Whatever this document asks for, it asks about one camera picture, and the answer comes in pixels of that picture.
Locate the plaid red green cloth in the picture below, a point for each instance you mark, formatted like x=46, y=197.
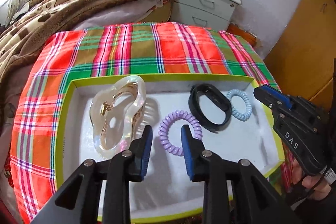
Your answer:
x=133, y=48

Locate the yellow wooden wardrobe door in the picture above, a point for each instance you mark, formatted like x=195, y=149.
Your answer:
x=302, y=61

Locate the white bedside cabinet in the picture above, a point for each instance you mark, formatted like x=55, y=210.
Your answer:
x=214, y=14

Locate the person's right hand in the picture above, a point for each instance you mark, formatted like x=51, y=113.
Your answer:
x=321, y=190

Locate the cream gold hair claw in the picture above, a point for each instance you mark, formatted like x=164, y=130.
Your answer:
x=115, y=113

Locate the black fitness band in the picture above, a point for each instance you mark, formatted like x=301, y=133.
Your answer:
x=210, y=107

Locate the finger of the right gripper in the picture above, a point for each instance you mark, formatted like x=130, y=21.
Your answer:
x=266, y=99
x=278, y=94

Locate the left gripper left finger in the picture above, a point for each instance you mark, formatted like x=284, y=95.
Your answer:
x=77, y=200

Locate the brown fleece blanket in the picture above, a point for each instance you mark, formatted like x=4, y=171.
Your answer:
x=22, y=42

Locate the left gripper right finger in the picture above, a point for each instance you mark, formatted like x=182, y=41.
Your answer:
x=235, y=192

